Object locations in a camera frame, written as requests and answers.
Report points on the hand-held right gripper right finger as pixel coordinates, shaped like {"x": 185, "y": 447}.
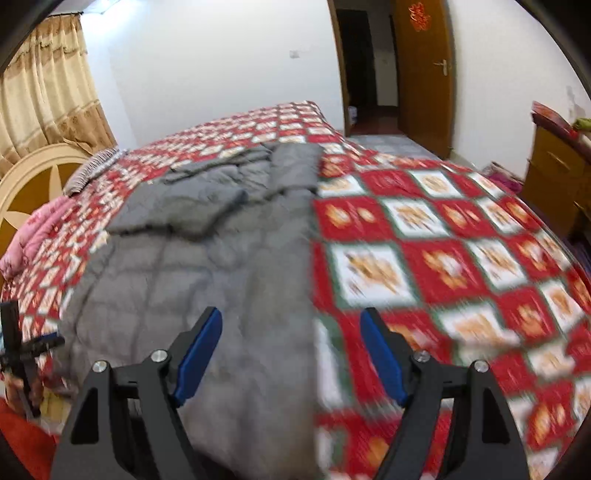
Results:
{"x": 383, "y": 360}

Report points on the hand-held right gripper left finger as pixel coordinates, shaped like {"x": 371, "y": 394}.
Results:
{"x": 198, "y": 355}

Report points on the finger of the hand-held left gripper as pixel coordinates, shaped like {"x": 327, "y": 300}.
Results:
{"x": 41, "y": 347}

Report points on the grey puffer jacket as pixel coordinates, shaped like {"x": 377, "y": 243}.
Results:
{"x": 207, "y": 258}

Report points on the pink blanket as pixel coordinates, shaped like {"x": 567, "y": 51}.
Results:
{"x": 32, "y": 230}

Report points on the person's red clothing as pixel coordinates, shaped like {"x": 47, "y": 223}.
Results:
{"x": 23, "y": 443}

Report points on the red bear print bedspread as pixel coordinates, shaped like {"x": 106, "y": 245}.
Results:
{"x": 438, "y": 258}

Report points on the cream wooden bed headboard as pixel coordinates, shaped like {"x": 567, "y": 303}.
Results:
{"x": 37, "y": 180}

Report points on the striped pillow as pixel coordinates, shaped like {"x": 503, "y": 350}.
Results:
{"x": 90, "y": 168}

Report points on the grey patterned floor mat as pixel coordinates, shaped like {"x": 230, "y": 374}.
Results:
{"x": 392, "y": 145}

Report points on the pink cloth on floor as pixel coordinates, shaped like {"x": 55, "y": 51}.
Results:
{"x": 503, "y": 177}

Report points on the beige patterned curtain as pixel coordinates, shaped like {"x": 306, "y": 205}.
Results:
{"x": 46, "y": 92}

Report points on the white waste bin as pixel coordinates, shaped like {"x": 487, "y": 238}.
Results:
{"x": 352, "y": 116}

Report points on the wooden dresser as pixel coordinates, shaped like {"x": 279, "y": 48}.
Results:
{"x": 549, "y": 175}

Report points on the brown wooden door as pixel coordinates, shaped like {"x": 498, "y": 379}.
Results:
{"x": 425, "y": 101}

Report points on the flat red box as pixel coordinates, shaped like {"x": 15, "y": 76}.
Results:
{"x": 551, "y": 115}

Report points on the green cloth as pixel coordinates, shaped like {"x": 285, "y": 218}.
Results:
{"x": 582, "y": 124}

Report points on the dark curtain rod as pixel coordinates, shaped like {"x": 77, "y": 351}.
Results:
{"x": 64, "y": 15}

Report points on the red paper door decoration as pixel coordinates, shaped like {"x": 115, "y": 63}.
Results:
{"x": 420, "y": 16}

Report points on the brown door frame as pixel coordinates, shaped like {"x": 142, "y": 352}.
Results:
{"x": 339, "y": 69}

